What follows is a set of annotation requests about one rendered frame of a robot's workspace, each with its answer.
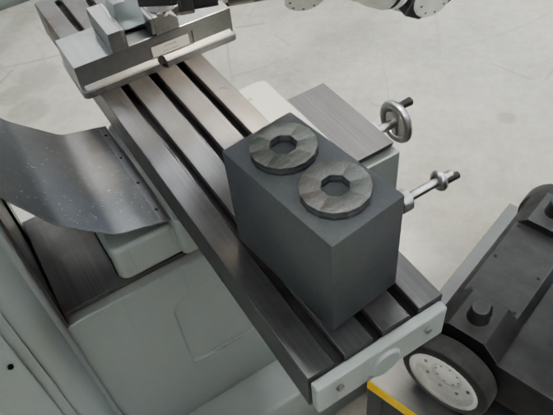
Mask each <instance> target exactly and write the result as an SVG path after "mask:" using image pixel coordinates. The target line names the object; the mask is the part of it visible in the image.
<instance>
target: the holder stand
mask: <svg viewBox="0 0 553 415"><path fill-rule="evenodd" d="M222 155H223V159H224V163H225V171H226V175H227V179H228V184H229V188H230V196H231V200H232V204H233V209H234V213H235V220H236V225H237V229H238V233H239V238H240V239H241V240H242V241H243V242H244V243H245V244H246V245H247V246H248V247H249V248H250V249H251V250H252V251H253V252H254V253H255V254H256V255H257V256H258V257H259V258H260V259H261V260H262V261H263V262H264V263H265V264H266V265H267V266H268V267H269V268H270V269H271V270H272V271H273V272H274V273H275V274H276V275H277V276H278V277H279V278H280V279H281V280H282V281H283V282H284V283H285V284H286V285H287V286H288V287H289V288H290V289H291V290H292V291H293V292H294V293H295V294H296V295H297V296H298V297H299V298H300V299H301V300H302V301H303V302H304V303H305V304H306V305H307V306H308V307H309V308H310V309H311V310H312V311H313V312H314V313H315V314H316V315H317V316H318V317H319V318H320V319H321V320H323V321H324V322H325V323H326V324H327V325H328V326H329V327H330V328H331V329H332V330H335V329H337V328H338V327H339V326H341V325H342V324H344V323H345V322H346V321H347V320H348V319H349V318H351V317H352V316H353V315H355V314H356V313H357V312H359V311H360V310H361V309H363V308H364V307H365V306H367V305H368V304H369V303H370V302H371V301H372V300H374V299H375V298H376V297H378V296H379V295H380V294H382V293H383V292H384V291H386V290H387V289H388V288H390V287H391V286H392V285H393V284H394V283H395V279H396V271H397V257H398V250H399V242H400V235H401V227H402V213H403V205H404V198H405V197H404V195H403V194H402V193H401V192H400V191H398V190H397V189H395V188H394V187H393V186H392V185H390V184H389V183H387V182H386V181H385V180H383V179H382V178H380V177H379V176H377V175H376V174H375V173H374V172H373V171H371V170H370V169H368V168H367V167H365V166H364V165H362V164H361V163H360V162H358V161H357V160H356V159H355V158H353V157H352V156H350V155H349V154H347V153H346V152H344V151H343V150H342V149H341V148H340V147H338V146H337V145H335V144H334V143H333V142H331V141H330V140H328V139H327V138H325V137H324V136H323V135H322V134H321V133H319V132H318V131H316V130H315V129H313V128H312V127H310V126H309V125H308V124H307V123H305V122H304V121H303V120H301V119H300V118H298V117H297V116H295V115H294V114H292V113H291V112H289V113H287V114H285V115H283V116H281V117H280V118H279V119H276V120H275V121H273V122H271V123H270V124H268V125H266V126H265V127H263V128H260V129H259V130H258V131H256V132H255V133H252V134H250V135H249V136H247V137H246V138H244V139H242V140H240V141H239V142H237V143H235V144H234V145H232V146H230V147H228V148H226V149H225V150H224V151H223V152H222Z"/></svg>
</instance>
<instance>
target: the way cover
mask: <svg viewBox="0 0 553 415"><path fill-rule="evenodd" d="M0 122H1V123H0V199H2V200H4V201H6V202H8V203H10V204H12V205H14V206H16V207H18V208H20V209H22V210H24V211H26V212H28V213H30V214H32V215H34V216H36V217H38V218H40V219H42V220H44V221H47V222H49V223H51V224H53V225H55V226H60V227H64V228H70V229H75V230H81V231H92V232H98V233H104V234H110V235H122V234H126V233H129V232H132V231H137V230H140V229H143V228H146V227H149V226H154V225H157V224H161V223H163V222H166V221H170V219H169V217H168V216H167V214H166V213H165V211H164V210H163V208H162V207H161V205H160V204H159V203H158V201H157V200H156V198H155V197H154V195H153V194H152V192H151V191H150V190H149V189H148V187H147V186H146V184H145V182H144V181H143V179H142V178H141V176H140V175H139V174H138V173H137V171H136V169H135V168H134V167H133V165H132V163H131V162H130V160H129V159H128V158H127V157H126V155H125V154H124V152H123V150H122V149H121V148H120V146H119V145H118V144H117V142H116V141H115V139H114V138H113V136H112V135H111V133H110V132H109V130H108V129H107V128H106V126H103V127H98V128H91V129H86V130H81V131H77V132H73V133H65V134H55V133H49V132H45V131H43V130H39V129H36V128H31V127H27V126H24V125H21V124H15V123H12V122H9V121H6V120H4V119H1V118H0ZM96 129H97V131H96ZM99 129H100V130H99ZM9 131H10V132H9ZM2 132H4V133H2ZM101 132H102V133H101ZM50 135H51V136H50ZM103 139H104V140H103ZM104 142H105V143H104ZM42 143H43V144H42ZM105 144H106V145H105ZM15 146H16V147H15ZM46 147H47V148H46ZM51 150H52V151H53V152H51ZM97 153H98V155H97ZM70 157H71V158H70ZM122 157H123V159H122ZM46 159H47V160H46ZM89 162H90V163H89ZM27 163H28V164H29V165H28V164H27ZM41 164H43V165H41ZM27 166H28V168H27ZM30 166H31V167H30ZM32 166H33V167H34V168H33V167H32ZM64 166H65V167H64ZM99 166H100V168H99ZM6 169H7V170H6ZM9 169H10V170H9ZM71 169H72V170H71ZM92 169H93V170H92ZM24 171H25V172H24ZM116 171H117V172H116ZM78 172H79V173H78ZM38 173H39V174H38ZM96 173H97V174H96ZM77 174H78V175H77ZM81 174H82V175H81ZM65 175H66V176H67V177H66V176H65ZM85 178H86V179H85ZM128 178H129V179H128ZM5 184H6V185H5ZM60 185H61V186H62V187H61V186H60ZM88 185H89V186H88ZM135 185H136V186H135ZM36 186H37V187H36ZM137 187H138V188H137ZM70 190H71V191H70ZM80 190H81V191H80ZM108 190H109V191H108ZM21 191H23V192H21ZM122 191H123V192H122ZM5 192H6V193H5ZM44 192H47V193H44ZM116 192H117V193H116ZM102 193H103V194H102ZM134 194H135V195H134ZM16 196H17V197H18V198H16ZM27 196H29V197H28V198H27ZM63 196H64V197H65V198H64V197H63ZM35 197H36V198H35ZM45 199H47V200H45ZM101 199H102V200H104V201H102V200H101ZM121 199H122V200H121ZM69 200H71V201H69ZM146 200H147V201H146ZM59 203H60V205H59ZM80 204H81V205H80ZM92 206H93V207H92ZM102 206H104V207H102ZM38 209H39V210H38ZM120 210H121V211H120ZM79 211H80V212H79ZM114 214H116V215H114ZM64 215H66V216H64ZM92 215H93V216H92ZM96 217H97V218H96ZM70 218H71V219H70ZM96 219H97V220H96ZM118 219H119V220H118ZM129 219H131V221H129ZM143 219H144V220H143ZM74 221H75V222H74ZM77 222H78V223H77ZM87 222H88V223H87Z"/></svg>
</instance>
